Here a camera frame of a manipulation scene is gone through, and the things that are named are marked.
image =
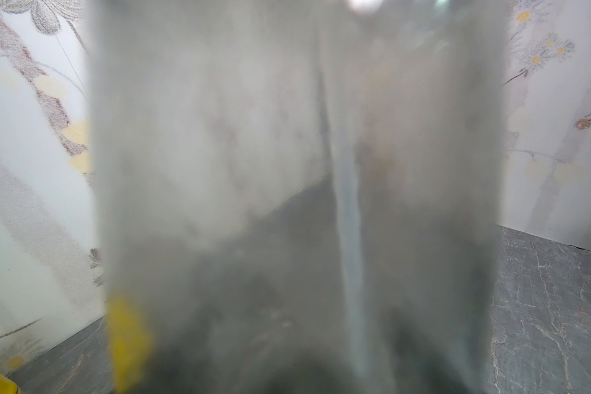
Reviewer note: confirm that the grey translucent spray bottle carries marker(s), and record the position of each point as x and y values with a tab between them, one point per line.
297	196

